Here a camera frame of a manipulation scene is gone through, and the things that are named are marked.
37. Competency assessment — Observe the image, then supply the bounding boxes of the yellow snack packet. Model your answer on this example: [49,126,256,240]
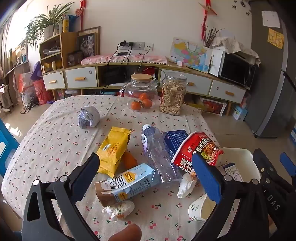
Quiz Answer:
[96,127,131,178]

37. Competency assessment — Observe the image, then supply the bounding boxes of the green potted plant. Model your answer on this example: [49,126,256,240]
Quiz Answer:
[24,2,75,47]

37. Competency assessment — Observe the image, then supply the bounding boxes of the cherry print tablecloth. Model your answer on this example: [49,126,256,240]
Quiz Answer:
[1,95,234,241]

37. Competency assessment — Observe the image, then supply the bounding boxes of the clear plastic bottle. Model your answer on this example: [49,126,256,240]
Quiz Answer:
[141,124,183,183]

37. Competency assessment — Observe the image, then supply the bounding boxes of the white plastic bin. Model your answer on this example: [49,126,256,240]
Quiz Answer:
[215,147,263,186]

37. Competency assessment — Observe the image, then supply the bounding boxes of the reddish brown sausage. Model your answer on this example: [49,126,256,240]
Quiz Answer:
[109,224,142,241]

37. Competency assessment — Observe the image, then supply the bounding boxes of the orange white bag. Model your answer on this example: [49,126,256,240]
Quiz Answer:
[18,72,33,93]

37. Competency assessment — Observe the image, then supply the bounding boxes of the white tissue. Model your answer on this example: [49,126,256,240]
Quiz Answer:
[102,200,135,220]
[178,173,197,198]

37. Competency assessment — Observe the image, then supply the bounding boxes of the blue white labelled box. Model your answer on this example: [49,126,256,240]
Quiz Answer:
[221,162,243,183]

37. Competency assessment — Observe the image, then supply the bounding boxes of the bundle of dry branches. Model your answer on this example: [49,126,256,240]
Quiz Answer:
[205,27,225,48]

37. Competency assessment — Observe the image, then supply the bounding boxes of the black charging cable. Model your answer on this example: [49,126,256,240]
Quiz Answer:
[105,40,135,91]

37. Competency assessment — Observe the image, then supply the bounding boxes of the clear jar of seeds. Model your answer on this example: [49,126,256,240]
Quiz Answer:
[159,72,187,116]

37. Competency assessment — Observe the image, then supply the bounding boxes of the light blue milk carton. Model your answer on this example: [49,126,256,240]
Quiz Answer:
[94,163,162,207]

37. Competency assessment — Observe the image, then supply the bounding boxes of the framed cat picture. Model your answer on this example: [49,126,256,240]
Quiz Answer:
[76,26,101,57]

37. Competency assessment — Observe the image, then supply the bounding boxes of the red mesh basket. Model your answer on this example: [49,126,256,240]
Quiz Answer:
[32,80,55,105]

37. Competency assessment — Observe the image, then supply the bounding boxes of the black microwave oven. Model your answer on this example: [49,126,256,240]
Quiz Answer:
[218,52,257,90]

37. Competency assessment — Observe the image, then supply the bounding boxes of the brown snack jar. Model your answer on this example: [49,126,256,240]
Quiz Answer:
[68,51,83,66]

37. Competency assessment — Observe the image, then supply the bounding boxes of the pink lace cloth cover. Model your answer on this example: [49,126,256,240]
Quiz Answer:
[81,53,167,66]

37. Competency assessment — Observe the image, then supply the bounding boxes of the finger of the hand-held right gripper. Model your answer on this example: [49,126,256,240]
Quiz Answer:
[253,149,281,186]
[279,152,296,179]

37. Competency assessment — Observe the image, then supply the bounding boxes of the glass teapot with bamboo lid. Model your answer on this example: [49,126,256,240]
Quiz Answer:
[119,74,159,112]

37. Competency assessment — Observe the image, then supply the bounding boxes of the wooden shelf unit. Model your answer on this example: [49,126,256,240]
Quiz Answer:
[39,32,78,70]

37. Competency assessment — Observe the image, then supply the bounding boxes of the black wall stickers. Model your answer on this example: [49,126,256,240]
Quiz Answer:
[231,0,252,15]

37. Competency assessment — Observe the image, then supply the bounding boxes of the white cabinet drawer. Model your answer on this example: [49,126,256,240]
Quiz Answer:
[159,69,212,94]
[209,80,246,103]
[65,67,97,88]
[43,71,66,90]

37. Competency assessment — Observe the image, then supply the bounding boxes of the grey refrigerator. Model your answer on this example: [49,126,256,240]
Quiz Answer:
[244,0,296,138]

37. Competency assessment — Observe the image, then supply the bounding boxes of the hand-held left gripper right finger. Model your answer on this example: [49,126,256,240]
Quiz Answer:
[191,153,271,241]

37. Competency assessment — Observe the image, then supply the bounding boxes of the orange snack packet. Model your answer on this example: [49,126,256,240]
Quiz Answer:
[121,150,138,169]

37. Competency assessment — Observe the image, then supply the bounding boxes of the floral cloth cover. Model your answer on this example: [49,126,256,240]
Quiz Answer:
[211,31,261,66]

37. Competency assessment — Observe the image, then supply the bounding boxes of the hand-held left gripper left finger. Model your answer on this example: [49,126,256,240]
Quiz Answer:
[21,152,101,241]

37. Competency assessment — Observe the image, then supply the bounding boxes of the blue plastic stool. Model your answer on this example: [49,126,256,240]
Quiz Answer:
[0,118,20,176]

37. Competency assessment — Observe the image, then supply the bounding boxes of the white paper bag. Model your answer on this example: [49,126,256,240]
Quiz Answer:
[208,48,226,77]

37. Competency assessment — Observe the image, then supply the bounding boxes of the world map paper bag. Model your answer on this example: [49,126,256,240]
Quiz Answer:
[169,37,212,73]

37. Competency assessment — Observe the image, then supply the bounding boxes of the yellow paper sheet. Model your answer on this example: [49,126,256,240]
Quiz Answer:
[268,28,284,49]

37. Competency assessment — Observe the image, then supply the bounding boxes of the blue white cardboard carton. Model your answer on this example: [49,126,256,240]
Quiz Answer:
[232,104,248,121]

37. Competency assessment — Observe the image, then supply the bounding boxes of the red hanging with straw hat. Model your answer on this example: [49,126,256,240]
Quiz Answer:
[198,0,218,41]

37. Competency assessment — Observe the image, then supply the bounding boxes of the white paper sheet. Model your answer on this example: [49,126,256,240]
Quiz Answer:
[262,11,281,29]

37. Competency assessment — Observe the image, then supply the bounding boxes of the red noodle packet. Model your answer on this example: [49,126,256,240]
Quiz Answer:
[171,131,224,179]

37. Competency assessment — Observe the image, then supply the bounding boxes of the long wooden tv cabinet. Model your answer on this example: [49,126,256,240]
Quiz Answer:
[42,61,247,116]

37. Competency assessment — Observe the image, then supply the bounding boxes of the dark blue box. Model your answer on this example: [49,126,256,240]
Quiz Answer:
[162,130,189,154]

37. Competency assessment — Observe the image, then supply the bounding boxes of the paper ball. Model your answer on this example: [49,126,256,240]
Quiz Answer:
[78,105,100,128]

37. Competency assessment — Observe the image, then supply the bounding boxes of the white paper cup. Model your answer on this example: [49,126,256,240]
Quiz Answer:
[188,193,216,222]

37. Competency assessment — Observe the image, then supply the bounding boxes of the white box with fruit print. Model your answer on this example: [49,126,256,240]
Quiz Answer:
[200,97,227,116]

